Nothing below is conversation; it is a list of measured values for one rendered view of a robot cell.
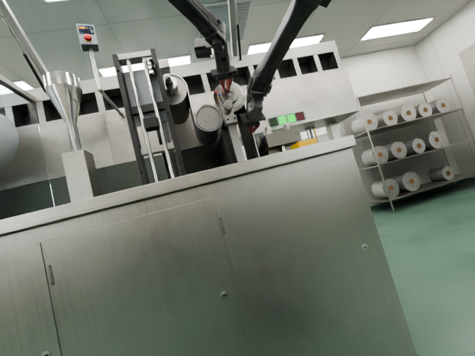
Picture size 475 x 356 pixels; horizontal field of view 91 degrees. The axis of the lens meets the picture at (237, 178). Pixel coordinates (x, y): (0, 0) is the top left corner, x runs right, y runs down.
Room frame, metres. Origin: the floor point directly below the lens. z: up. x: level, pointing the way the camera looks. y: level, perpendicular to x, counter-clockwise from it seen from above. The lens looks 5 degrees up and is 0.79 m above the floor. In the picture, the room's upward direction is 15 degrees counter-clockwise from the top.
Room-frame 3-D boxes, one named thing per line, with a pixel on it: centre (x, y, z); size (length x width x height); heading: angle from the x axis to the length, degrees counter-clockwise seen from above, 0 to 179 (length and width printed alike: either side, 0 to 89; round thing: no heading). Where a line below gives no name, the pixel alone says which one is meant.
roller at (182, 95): (1.12, 0.21, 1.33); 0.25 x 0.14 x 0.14; 10
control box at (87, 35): (0.97, 0.48, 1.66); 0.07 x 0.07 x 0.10; 26
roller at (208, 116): (1.13, 0.08, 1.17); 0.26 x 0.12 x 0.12; 10
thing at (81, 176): (1.01, 0.67, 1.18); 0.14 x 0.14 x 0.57
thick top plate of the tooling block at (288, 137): (1.22, -0.21, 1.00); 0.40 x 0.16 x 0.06; 10
